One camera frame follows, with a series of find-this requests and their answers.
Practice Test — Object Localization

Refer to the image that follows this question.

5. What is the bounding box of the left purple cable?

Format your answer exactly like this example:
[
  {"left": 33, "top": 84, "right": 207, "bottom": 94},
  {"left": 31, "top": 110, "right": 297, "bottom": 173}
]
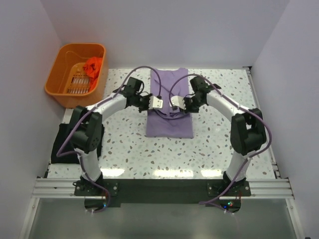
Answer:
[{"left": 56, "top": 66, "right": 162, "bottom": 214}]

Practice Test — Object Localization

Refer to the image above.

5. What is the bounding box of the aluminium rail frame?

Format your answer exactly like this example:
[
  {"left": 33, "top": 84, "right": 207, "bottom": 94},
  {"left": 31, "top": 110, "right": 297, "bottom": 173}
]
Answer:
[{"left": 18, "top": 64, "right": 306, "bottom": 239}]

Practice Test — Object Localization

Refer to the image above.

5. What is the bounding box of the folded black t shirt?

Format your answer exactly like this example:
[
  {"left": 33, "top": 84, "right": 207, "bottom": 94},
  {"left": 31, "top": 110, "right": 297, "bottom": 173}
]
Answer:
[{"left": 50, "top": 109, "right": 105, "bottom": 165}]

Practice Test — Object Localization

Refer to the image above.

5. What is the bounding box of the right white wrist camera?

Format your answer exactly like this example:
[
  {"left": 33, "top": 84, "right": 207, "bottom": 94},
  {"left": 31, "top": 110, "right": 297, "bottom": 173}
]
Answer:
[{"left": 170, "top": 96, "right": 186, "bottom": 111}]

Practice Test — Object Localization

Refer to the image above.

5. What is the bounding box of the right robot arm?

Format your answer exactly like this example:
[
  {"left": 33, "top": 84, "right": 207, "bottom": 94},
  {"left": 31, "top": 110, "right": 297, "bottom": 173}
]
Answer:
[{"left": 180, "top": 74, "right": 272, "bottom": 201}]

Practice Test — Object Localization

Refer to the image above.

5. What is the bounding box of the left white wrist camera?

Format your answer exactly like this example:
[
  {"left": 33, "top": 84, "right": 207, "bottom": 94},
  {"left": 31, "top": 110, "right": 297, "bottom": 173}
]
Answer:
[{"left": 149, "top": 96, "right": 163, "bottom": 110}]

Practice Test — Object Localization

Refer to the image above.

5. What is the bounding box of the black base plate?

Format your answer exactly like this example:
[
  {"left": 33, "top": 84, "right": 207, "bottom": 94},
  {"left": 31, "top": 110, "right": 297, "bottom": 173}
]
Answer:
[{"left": 73, "top": 178, "right": 252, "bottom": 212}]

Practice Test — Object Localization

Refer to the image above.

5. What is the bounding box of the purple t shirt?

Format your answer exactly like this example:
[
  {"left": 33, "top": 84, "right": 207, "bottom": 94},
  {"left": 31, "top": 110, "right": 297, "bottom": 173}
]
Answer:
[{"left": 146, "top": 68, "right": 193, "bottom": 138}]

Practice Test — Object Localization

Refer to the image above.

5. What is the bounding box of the purple cable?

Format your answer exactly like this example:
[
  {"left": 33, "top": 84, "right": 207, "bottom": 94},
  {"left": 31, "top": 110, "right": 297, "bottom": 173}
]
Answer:
[
  {"left": 56, "top": 66, "right": 162, "bottom": 214},
  {"left": 169, "top": 74, "right": 272, "bottom": 209}
]

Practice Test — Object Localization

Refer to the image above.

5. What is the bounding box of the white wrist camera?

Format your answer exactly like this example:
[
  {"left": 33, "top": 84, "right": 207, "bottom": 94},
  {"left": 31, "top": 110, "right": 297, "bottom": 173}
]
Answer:
[
  {"left": 170, "top": 96, "right": 186, "bottom": 111},
  {"left": 149, "top": 96, "right": 163, "bottom": 110}
]

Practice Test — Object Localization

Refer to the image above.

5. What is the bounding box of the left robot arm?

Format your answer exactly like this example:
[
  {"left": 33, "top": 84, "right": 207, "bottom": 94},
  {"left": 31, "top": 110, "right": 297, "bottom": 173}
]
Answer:
[{"left": 67, "top": 77, "right": 160, "bottom": 198}]

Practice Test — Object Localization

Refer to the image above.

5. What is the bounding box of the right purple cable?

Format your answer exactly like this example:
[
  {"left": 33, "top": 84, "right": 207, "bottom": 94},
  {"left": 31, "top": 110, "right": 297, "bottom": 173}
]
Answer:
[{"left": 169, "top": 74, "right": 272, "bottom": 209}]

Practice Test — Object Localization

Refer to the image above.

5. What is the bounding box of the orange plastic basket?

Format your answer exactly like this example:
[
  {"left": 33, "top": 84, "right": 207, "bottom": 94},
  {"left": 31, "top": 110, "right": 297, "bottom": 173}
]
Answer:
[{"left": 44, "top": 43, "right": 109, "bottom": 108}]

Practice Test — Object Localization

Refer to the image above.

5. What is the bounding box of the orange t shirt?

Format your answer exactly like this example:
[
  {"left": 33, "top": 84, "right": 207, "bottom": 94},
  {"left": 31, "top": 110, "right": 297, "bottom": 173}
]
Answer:
[{"left": 83, "top": 57, "right": 103, "bottom": 87}]

